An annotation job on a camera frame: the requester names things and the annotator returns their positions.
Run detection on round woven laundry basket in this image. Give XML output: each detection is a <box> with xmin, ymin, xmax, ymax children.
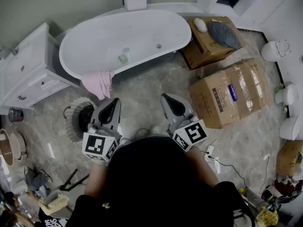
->
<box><xmin>63</xmin><ymin>97</ymin><xmax>98</xmax><ymax>143</ymax></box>

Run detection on black floor cable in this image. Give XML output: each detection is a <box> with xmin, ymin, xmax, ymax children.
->
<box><xmin>201</xmin><ymin>150</ymin><xmax>248</xmax><ymax>189</ymax></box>

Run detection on chrome faucet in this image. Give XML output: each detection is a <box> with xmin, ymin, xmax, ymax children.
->
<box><xmin>0</xmin><ymin>45</ymin><xmax>19</xmax><ymax>61</ymax></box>

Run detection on grey cushion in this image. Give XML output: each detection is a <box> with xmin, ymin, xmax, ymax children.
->
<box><xmin>208</xmin><ymin>20</ymin><xmax>242</xmax><ymax>51</ymax></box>

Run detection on black mesh trash bin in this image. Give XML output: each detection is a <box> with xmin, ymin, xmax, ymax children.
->
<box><xmin>8</xmin><ymin>107</ymin><xmax>24</xmax><ymax>123</ymax></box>

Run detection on cardboard box with printed side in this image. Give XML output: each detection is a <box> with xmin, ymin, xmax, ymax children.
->
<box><xmin>181</xmin><ymin>16</ymin><xmax>247</xmax><ymax>70</ymax></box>

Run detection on round beige coffee table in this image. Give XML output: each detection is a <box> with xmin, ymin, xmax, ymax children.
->
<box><xmin>0</xmin><ymin>128</ymin><xmax>28</xmax><ymax>167</ymax></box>

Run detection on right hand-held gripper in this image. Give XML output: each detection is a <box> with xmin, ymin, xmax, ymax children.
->
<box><xmin>160</xmin><ymin>93</ymin><xmax>208</xmax><ymax>152</ymax></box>

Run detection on yellow towel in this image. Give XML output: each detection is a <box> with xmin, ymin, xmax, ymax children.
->
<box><xmin>38</xmin><ymin>194</ymin><xmax>70</xmax><ymax>216</ymax></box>

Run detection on clear bottle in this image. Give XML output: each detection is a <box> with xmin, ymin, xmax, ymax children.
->
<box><xmin>122</xmin><ymin>47</ymin><xmax>131</xmax><ymax>65</ymax></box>

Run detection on white ceramic fixture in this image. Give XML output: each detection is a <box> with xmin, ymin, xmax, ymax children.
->
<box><xmin>278</xmin><ymin>116</ymin><xmax>302</xmax><ymax>141</ymax></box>
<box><xmin>261</xmin><ymin>39</ymin><xmax>291</xmax><ymax>62</ymax></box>
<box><xmin>274</xmin><ymin>82</ymin><xmax>301</xmax><ymax>106</ymax></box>

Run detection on white oval bathtub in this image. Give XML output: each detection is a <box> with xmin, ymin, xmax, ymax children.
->
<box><xmin>58</xmin><ymin>9</ymin><xmax>192</xmax><ymax>80</ymax></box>

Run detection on small cardboard box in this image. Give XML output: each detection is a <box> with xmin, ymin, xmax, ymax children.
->
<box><xmin>276</xmin><ymin>140</ymin><xmax>303</xmax><ymax>177</ymax></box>

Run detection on large taped cardboard box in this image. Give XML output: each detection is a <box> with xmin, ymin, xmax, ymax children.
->
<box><xmin>188</xmin><ymin>58</ymin><xmax>273</xmax><ymax>129</ymax></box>

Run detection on person's left forearm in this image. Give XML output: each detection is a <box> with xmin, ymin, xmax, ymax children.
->
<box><xmin>84</xmin><ymin>163</ymin><xmax>114</xmax><ymax>200</ymax></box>

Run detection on pink waffle-textured towel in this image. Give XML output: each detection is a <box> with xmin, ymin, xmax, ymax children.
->
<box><xmin>81</xmin><ymin>70</ymin><xmax>116</xmax><ymax>101</ymax></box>

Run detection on white power strip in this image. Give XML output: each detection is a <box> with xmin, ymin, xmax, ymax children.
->
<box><xmin>204</xmin><ymin>145</ymin><xmax>215</xmax><ymax>162</ymax></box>

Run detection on blue tube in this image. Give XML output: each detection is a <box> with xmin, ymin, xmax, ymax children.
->
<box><xmin>228</xmin><ymin>84</ymin><xmax>238</xmax><ymax>102</ymax></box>

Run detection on person's right forearm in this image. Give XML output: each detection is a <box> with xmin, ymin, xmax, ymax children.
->
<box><xmin>183</xmin><ymin>147</ymin><xmax>220</xmax><ymax>188</ymax></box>

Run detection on person's black shirt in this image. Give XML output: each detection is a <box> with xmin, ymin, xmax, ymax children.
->
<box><xmin>66</xmin><ymin>136</ymin><xmax>256</xmax><ymax>227</ymax></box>

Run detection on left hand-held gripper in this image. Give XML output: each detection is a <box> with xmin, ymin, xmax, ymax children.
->
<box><xmin>82</xmin><ymin>97</ymin><xmax>123</xmax><ymax>162</ymax></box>

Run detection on white vanity cabinet with sink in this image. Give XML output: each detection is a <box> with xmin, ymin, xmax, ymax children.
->
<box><xmin>0</xmin><ymin>22</ymin><xmax>80</xmax><ymax>115</ymax></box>

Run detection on pile of mixed clutter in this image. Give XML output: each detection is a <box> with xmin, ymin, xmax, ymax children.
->
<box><xmin>236</xmin><ymin>174</ymin><xmax>303</xmax><ymax>227</ymax></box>

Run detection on pale wristband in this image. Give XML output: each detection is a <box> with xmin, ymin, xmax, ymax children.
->
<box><xmin>91</xmin><ymin>159</ymin><xmax>110</xmax><ymax>167</ymax></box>

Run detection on grey chair with black legs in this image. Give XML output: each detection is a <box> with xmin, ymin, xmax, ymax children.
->
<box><xmin>39</xmin><ymin>168</ymin><xmax>90</xmax><ymax>219</ymax></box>

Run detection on white plush toy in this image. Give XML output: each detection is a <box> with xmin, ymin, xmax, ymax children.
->
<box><xmin>193</xmin><ymin>17</ymin><xmax>208</xmax><ymax>33</ymax></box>

